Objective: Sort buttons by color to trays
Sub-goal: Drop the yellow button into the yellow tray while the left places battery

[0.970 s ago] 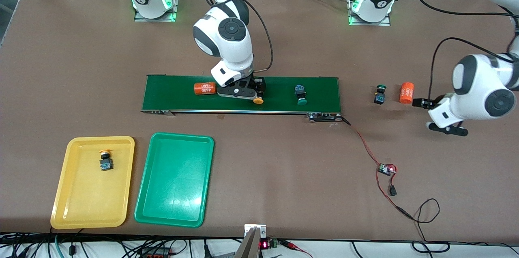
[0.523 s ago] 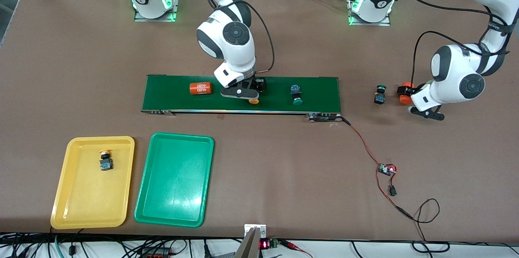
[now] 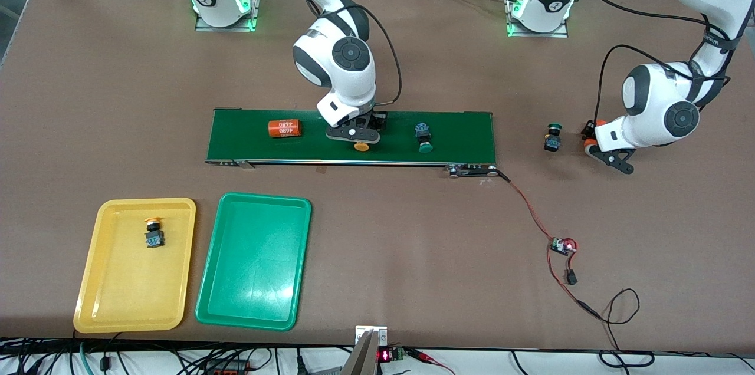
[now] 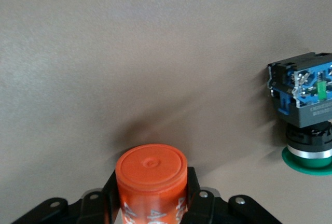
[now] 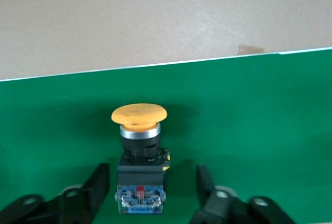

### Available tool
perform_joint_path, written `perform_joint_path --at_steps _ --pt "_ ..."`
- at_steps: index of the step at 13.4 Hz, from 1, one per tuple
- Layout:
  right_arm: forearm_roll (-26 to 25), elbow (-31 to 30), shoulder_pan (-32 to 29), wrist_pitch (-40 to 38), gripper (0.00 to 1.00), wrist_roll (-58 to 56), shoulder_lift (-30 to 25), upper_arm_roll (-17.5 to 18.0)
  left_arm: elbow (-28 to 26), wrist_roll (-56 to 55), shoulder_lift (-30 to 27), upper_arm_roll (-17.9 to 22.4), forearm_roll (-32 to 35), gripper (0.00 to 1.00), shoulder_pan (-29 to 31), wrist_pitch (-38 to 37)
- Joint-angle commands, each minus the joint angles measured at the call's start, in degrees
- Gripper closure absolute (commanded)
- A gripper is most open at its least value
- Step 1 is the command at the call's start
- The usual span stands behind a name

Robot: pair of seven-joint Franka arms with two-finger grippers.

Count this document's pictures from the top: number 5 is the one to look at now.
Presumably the yellow mushroom push button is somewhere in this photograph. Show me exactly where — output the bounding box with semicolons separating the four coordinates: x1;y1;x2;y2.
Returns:
110;103;171;214

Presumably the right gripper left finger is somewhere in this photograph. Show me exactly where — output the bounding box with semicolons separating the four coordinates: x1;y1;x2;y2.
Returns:
0;163;111;224

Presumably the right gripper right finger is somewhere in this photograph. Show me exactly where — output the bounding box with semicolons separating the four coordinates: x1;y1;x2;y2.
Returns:
190;164;298;224

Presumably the green conveyor belt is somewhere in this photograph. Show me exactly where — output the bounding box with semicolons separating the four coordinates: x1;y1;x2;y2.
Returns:
0;47;332;224

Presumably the brown tape piece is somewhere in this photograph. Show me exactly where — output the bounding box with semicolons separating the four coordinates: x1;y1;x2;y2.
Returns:
238;44;265;55

